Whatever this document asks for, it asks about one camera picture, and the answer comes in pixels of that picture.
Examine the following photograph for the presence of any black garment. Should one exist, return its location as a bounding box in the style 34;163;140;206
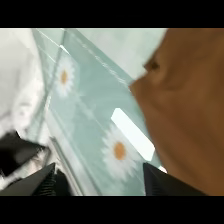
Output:
0;130;46;178

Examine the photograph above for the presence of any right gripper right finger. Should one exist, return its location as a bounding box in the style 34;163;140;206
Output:
142;162;207;197

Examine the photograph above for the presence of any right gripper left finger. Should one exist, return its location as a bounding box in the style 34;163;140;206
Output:
0;162;72;197

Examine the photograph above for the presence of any white garment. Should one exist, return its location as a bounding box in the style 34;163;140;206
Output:
0;28;46;138

